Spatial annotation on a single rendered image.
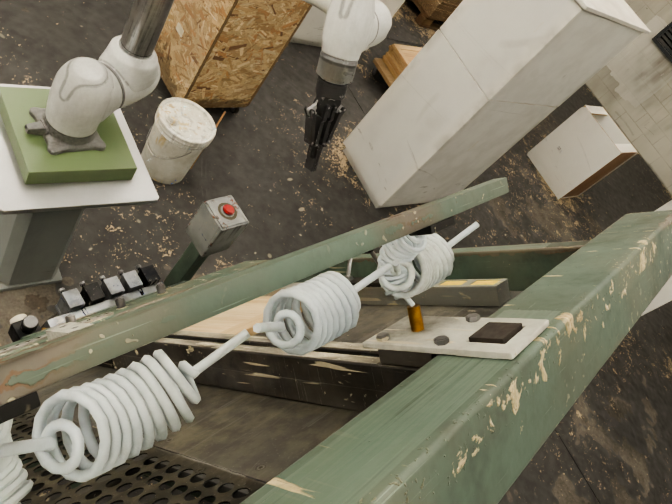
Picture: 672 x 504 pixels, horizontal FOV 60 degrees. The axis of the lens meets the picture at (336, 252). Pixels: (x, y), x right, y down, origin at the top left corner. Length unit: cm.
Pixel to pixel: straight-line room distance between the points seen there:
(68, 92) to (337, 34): 87
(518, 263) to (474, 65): 229
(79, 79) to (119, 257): 116
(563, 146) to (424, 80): 270
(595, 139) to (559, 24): 283
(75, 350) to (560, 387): 50
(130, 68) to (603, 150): 476
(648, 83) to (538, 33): 603
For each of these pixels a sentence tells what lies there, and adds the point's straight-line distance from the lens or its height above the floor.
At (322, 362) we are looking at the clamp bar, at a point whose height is 170.
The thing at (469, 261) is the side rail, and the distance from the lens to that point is 140.
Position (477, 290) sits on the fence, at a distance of 113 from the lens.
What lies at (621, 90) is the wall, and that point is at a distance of 941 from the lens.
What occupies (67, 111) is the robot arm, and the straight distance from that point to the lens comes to 193.
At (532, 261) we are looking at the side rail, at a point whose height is 169.
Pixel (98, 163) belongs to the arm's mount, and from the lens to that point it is 203.
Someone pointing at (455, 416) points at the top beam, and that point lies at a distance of 51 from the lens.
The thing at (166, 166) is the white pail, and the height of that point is 14.
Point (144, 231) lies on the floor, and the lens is 297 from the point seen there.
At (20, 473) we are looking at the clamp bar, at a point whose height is 187.
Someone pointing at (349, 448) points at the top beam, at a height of 191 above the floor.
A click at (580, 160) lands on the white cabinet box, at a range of 607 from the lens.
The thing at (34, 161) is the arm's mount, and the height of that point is 81.
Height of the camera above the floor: 229
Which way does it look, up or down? 41 degrees down
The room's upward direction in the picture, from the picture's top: 46 degrees clockwise
